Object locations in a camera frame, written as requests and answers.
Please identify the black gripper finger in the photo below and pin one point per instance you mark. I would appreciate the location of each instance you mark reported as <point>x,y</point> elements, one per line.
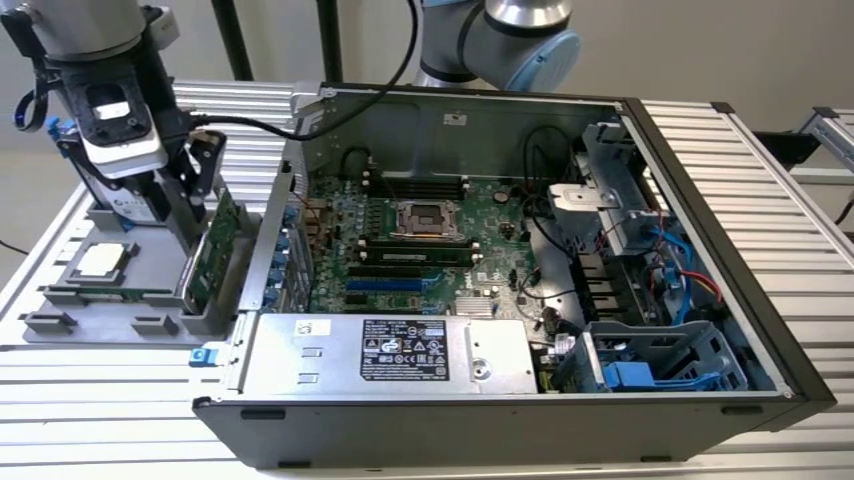
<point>212,160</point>
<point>180,170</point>

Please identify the green graphics card black cooler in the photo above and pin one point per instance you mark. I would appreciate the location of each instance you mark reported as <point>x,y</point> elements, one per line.
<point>213,250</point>

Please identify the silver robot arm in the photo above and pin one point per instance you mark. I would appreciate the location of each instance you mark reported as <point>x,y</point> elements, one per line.
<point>507,30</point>

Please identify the hard disk blue carrier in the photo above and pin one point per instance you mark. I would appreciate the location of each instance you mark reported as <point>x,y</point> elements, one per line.
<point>129,210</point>

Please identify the black stand pole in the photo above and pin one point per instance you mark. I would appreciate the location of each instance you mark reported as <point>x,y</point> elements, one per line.
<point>329,50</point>
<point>233,40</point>

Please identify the silver CPU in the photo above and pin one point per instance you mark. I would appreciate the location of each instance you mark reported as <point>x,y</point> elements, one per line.
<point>98,260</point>

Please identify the grey parts rack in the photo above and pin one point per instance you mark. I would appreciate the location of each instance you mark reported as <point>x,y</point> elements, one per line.
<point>153,280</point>

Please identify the green RAM stick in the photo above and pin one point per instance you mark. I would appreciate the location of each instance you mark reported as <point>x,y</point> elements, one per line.
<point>413,256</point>
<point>126,295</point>

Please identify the RAM slot white clips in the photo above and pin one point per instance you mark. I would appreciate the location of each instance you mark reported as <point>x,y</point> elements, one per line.
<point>420,244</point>
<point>420,178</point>
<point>420,188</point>

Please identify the CPU socket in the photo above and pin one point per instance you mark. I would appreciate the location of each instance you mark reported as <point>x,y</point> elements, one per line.
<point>424,218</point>

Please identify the long black expansion slot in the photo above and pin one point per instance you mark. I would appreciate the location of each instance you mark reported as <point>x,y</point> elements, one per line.
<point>387,272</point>

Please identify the short black expansion slot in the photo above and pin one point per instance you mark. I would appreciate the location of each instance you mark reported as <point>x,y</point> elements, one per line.
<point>356,299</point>

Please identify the blue expansion slot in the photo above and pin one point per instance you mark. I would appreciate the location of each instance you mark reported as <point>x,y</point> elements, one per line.
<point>387,285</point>

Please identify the white label sticker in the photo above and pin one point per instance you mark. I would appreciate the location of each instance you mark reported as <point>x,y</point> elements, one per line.
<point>455,119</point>

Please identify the blue case release latch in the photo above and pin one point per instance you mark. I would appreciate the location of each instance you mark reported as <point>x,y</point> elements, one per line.
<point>201,357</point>

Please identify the silver coin battery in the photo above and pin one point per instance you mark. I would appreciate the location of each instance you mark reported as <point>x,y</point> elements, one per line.
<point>503,195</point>

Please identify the green motherboard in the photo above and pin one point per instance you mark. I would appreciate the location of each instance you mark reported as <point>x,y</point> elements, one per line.
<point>493,235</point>

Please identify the silver power supply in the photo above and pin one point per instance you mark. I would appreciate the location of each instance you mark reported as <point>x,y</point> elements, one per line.
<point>333,370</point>

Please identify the black rating label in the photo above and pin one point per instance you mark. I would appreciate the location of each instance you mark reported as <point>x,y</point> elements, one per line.
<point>403,350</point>

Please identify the silver finned heat sink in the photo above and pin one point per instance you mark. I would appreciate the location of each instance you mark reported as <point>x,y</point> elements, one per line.
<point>476,306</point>

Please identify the metal drive cage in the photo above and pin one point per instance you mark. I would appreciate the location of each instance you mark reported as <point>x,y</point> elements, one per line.
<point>620,200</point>

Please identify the black grey PC case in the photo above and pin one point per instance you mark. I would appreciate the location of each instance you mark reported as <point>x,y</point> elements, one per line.
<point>467,435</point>

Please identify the blue drive latch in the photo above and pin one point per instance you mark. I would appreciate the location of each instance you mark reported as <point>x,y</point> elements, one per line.
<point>627,375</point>

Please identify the grey disk bay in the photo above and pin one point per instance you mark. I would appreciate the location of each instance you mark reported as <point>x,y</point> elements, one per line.
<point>694,340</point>

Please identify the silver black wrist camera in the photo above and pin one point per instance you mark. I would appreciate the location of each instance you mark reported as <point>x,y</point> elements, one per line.
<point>126,155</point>

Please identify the small grey wrist camera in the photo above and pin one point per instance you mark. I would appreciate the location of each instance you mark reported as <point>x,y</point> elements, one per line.
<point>162,27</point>

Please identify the aluminium frame rail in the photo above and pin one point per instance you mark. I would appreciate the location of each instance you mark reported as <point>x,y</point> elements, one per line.
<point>827,130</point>

